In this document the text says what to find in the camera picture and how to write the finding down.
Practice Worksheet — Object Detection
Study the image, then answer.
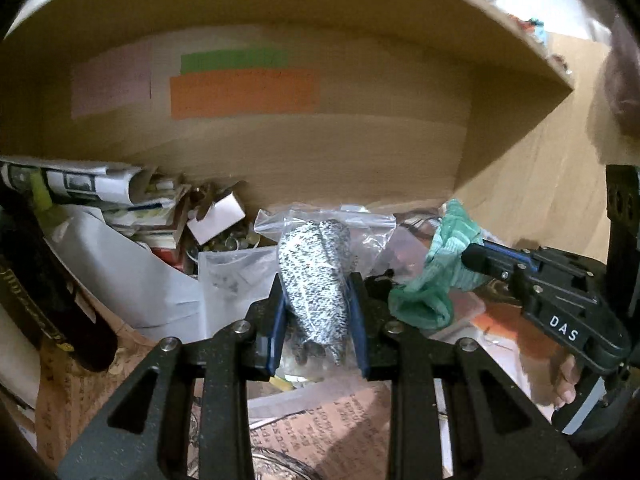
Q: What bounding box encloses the clear plastic storage box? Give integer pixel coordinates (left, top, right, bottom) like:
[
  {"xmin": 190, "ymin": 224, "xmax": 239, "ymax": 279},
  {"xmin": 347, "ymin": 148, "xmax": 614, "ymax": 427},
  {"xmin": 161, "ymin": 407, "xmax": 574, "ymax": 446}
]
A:
[{"xmin": 198, "ymin": 246, "xmax": 278, "ymax": 338}]

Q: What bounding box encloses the rolled newspaper stack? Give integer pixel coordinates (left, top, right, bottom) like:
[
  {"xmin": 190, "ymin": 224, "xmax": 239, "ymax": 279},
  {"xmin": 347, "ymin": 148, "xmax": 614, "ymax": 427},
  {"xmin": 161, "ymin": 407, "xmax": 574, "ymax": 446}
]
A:
[{"xmin": 1, "ymin": 156, "xmax": 190, "ymax": 208}]

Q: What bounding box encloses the small white cardboard box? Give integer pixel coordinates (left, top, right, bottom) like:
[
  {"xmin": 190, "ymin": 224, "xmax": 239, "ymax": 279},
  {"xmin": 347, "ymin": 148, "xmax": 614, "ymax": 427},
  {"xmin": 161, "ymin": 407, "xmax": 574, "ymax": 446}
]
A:
[{"xmin": 186, "ymin": 192, "xmax": 246, "ymax": 245}]

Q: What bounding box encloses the wooden shelf board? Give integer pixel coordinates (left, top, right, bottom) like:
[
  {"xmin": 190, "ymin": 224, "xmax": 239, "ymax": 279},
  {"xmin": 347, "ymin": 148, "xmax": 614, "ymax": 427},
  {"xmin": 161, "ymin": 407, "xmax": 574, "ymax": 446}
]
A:
[{"xmin": 1, "ymin": 0, "xmax": 570, "ymax": 86}]

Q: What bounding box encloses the green knitted cloth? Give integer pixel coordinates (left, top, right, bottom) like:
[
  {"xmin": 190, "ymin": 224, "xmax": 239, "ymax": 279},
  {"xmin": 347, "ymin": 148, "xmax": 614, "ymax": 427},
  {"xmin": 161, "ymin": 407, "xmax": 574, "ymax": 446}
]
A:
[{"xmin": 388, "ymin": 198, "xmax": 487, "ymax": 330}]

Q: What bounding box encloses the dark glass bottle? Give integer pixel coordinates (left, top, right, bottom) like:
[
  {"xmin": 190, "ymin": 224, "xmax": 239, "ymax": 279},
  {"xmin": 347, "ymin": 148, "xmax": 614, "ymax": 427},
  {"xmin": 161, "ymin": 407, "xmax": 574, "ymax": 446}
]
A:
[{"xmin": 1, "ymin": 205, "xmax": 117, "ymax": 372}]

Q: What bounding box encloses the clear zip bag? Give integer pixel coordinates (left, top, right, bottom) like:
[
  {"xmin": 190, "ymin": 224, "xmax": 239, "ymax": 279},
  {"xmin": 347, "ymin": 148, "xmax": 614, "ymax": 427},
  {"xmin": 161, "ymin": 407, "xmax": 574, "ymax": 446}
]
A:
[{"xmin": 254, "ymin": 203, "xmax": 397, "ymax": 276}]

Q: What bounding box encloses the black white speckled pouch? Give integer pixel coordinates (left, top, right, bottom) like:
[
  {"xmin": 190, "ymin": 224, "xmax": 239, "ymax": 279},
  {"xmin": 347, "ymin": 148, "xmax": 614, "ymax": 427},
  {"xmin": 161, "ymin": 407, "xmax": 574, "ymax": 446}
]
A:
[{"xmin": 278, "ymin": 234, "xmax": 349, "ymax": 366}]

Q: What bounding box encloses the orange paper label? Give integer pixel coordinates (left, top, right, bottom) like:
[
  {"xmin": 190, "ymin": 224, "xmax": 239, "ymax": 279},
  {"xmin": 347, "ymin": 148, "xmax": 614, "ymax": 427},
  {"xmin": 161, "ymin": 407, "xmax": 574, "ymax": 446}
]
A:
[{"xmin": 169, "ymin": 68, "xmax": 320, "ymax": 120}]

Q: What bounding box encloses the white plastic bag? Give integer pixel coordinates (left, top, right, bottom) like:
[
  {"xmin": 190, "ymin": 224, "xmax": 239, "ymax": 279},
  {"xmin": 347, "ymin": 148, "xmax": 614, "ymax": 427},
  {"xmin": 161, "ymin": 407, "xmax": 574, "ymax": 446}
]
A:
[{"xmin": 39, "ymin": 206, "xmax": 208, "ymax": 342}]

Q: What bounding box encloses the pink paper label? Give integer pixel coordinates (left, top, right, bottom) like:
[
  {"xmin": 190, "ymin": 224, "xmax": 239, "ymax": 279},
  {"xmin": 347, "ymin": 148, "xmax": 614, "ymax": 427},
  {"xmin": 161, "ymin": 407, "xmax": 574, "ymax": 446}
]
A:
[{"xmin": 70, "ymin": 41, "xmax": 152, "ymax": 119}]

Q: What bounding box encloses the person's right hand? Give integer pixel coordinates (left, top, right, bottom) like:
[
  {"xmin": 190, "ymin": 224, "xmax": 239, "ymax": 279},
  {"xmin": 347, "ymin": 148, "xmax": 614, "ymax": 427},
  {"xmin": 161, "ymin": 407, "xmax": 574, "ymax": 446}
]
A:
[{"xmin": 551, "ymin": 353, "xmax": 582, "ymax": 410}]

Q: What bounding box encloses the green paper label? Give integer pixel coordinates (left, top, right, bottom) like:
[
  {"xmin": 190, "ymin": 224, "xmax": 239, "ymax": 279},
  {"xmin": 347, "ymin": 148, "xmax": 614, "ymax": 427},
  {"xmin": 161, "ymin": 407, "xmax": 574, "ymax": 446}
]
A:
[{"xmin": 180, "ymin": 47, "xmax": 288, "ymax": 75}]

